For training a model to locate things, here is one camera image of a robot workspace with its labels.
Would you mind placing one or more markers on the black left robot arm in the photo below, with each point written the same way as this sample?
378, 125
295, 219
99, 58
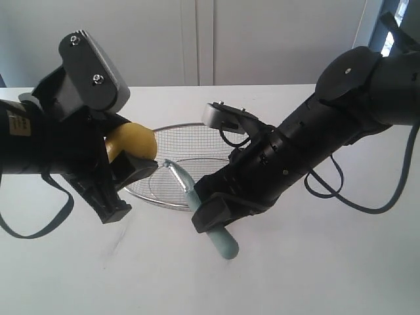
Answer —
22, 139

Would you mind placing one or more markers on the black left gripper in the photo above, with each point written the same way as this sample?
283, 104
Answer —
75, 147

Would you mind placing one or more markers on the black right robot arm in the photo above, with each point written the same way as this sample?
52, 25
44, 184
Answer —
360, 93

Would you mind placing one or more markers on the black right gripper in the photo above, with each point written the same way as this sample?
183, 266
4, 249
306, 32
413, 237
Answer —
255, 177

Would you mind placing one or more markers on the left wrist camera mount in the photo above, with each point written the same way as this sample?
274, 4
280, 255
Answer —
97, 81

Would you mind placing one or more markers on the yellow lemon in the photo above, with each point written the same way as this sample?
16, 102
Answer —
133, 138

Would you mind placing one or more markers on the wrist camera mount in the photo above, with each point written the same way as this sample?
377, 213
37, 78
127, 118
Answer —
219, 116
97, 81

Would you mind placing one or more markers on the teal handled peeler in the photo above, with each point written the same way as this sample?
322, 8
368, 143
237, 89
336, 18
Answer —
225, 244

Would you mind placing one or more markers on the oval wire mesh basket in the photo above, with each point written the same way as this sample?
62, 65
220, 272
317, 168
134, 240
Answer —
197, 148

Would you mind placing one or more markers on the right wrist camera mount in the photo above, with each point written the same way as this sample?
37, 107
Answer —
219, 116

